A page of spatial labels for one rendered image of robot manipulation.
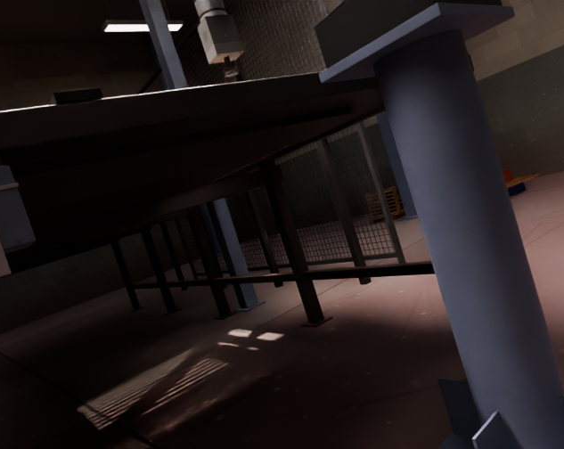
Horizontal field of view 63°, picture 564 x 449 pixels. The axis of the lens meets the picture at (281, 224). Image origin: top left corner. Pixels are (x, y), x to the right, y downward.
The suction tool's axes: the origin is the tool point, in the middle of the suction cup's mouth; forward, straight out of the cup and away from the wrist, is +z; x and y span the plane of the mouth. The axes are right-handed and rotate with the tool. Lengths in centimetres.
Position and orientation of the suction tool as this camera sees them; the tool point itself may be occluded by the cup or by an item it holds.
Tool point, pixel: (232, 74)
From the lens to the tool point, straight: 132.9
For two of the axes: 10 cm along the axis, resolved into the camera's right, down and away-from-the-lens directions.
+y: -8.2, 2.9, -4.9
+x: 4.8, -1.0, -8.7
